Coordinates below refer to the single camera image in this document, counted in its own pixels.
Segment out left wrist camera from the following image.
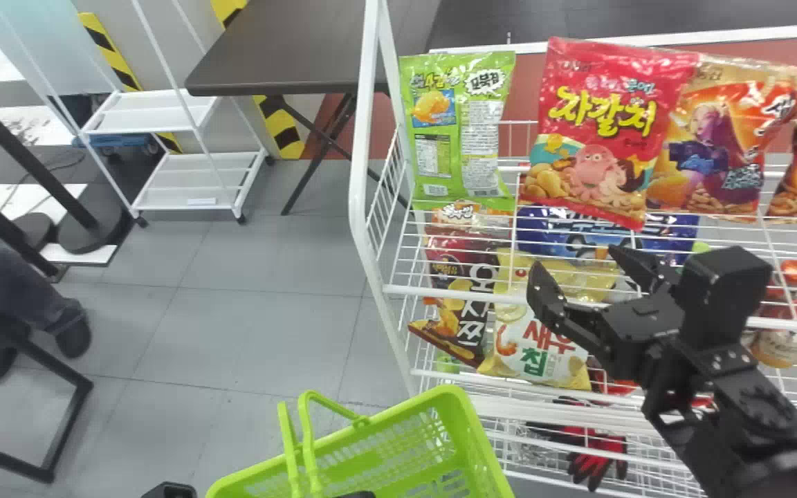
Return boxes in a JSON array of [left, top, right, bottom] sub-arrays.
[[140, 481, 198, 498]]

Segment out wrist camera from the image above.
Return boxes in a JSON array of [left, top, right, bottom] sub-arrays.
[[671, 246, 775, 351], [140, 481, 198, 498]]

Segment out black snack packet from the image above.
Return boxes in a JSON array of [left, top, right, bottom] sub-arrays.
[[407, 201, 518, 369]]

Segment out person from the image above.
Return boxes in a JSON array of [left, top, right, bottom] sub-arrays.
[[0, 220, 93, 382]]

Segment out yellow black striped post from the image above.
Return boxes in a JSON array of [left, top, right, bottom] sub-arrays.
[[78, 12, 183, 155], [210, 0, 306, 160]]

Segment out blue snack packet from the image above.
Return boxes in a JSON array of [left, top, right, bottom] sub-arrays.
[[515, 205, 701, 269]]

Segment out white red snack packet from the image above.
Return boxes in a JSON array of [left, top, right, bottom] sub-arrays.
[[743, 259, 797, 369]]

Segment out dark side table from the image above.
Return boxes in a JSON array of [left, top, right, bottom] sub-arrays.
[[183, 0, 441, 216]]

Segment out white shelf trolley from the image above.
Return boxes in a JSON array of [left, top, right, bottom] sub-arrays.
[[0, 0, 276, 226]]

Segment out white wire rack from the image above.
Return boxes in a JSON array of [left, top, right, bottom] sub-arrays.
[[347, 0, 797, 498]]

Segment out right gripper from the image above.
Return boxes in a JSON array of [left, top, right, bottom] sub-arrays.
[[526, 243, 702, 382]]

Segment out green basket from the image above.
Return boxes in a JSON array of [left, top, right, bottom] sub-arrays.
[[205, 385, 516, 498]]

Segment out orange snack packet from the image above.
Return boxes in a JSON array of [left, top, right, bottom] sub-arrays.
[[646, 54, 797, 223]]

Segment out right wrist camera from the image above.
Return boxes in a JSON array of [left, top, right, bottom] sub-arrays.
[[671, 246, 775, 351]]

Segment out red black gloves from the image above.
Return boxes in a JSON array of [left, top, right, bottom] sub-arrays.
[[527, 412, 632, 493]]

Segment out green snack packet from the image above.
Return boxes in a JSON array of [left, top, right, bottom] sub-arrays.
[[398, 50, 517, 212]]

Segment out yellow snack packet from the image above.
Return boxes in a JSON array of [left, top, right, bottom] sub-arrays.
[[494, 248, 622, 306]]

